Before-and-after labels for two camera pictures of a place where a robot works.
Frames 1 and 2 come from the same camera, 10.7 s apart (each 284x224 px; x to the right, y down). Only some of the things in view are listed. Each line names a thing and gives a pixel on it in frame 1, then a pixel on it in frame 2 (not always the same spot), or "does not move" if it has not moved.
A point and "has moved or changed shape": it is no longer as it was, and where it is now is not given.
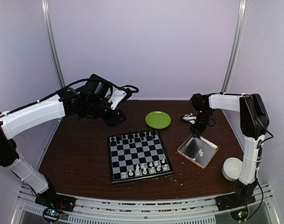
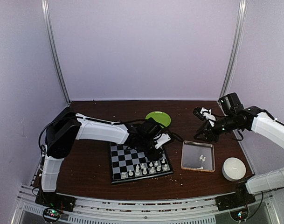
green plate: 157,120 does not move
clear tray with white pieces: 199,151 has moved or changed shape
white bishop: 137,171 does not move
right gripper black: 198,130 → 209,132
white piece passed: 130,173 does not move
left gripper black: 113,121 → 156,155
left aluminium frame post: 45,7 does not move
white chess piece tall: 144,172 does not move
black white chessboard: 137,156 does not move
